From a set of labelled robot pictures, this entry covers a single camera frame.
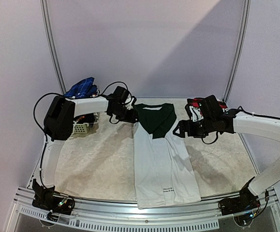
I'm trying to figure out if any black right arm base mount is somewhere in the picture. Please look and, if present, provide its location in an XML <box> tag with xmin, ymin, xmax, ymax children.
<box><xmin>218</xmin><ymin>177</ymin><xmax>269</xmax><ymax>228</ymax></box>

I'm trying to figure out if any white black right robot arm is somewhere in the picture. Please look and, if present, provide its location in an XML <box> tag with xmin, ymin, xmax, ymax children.
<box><xmin>173</xmin><ymin>109</ymin><xmax>280</xmax><ymax>211</ymax></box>

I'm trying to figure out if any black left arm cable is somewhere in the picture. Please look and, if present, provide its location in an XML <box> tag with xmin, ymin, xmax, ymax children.
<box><xmin>33</xmin><ymin>81</ymin><xmax>137</xmax><ymax>189</ymax></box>

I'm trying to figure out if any aluminium left corner post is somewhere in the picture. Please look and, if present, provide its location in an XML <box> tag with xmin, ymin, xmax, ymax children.
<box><xmin>40</xmin><ymin>0</ymin><xmax>66</xmax><ymax>93</ymax></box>

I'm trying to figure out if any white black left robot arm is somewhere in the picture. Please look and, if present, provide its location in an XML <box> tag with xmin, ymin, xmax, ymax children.
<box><xmin>37</xmin><ymin>95</ymin><xmax>136</xmax><ymax>189</ymax></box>

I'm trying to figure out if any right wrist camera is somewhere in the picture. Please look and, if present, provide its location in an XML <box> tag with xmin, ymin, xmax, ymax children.
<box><xmin>185</xmin><ymin>95</ymin><xmax>228</xmax><ymax>122</ymax></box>

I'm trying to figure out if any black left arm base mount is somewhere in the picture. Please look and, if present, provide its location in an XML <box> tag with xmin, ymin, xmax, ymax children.
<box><xmin>32</xmin><ymin>179</ymin><xmax>75</xmax><ymax>222</ymax></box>

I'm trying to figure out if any white garment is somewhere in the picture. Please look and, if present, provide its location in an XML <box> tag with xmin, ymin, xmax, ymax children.
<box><xmin>133</xmin><ymin>119</ymin><xmax>201</xmax><ymax>209</ymax></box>

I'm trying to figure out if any white laundry basket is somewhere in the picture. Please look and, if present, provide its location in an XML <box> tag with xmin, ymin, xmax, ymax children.
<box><xmin>72</xmin><ymin>118</ymin><xmax>98</xmax><ymax>134</ymax></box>

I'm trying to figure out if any aluminium front rail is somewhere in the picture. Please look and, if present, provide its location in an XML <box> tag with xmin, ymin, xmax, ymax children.
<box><xmin>5</xmin><ymin>187</ymin><xmax>280</xmax><ymax>232</ymax></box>

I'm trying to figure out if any blue patterned garment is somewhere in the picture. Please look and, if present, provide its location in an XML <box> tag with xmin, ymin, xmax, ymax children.
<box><xmin>64</xmin><ymin>77</ymin><xmax>99</xmax><ymax>99</ymax></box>

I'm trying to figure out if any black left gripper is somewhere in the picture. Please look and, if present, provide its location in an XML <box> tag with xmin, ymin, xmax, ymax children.
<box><xmin>112</xmin><ymin>105</ymin><xmax>139</xmax><ymax>123</ymax></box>

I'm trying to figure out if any dark green garment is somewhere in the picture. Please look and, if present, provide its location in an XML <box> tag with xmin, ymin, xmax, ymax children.
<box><xmin>133</xmin><ymin>103</ymin><xmax>177</xmax><ymax>139</ymax></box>

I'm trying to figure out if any red black plaid shirt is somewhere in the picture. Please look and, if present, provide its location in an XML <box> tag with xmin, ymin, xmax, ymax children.
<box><xmin>185</xmin><ymin>98</ymin><xmax>229</xmax><ymax>122</ymax></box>

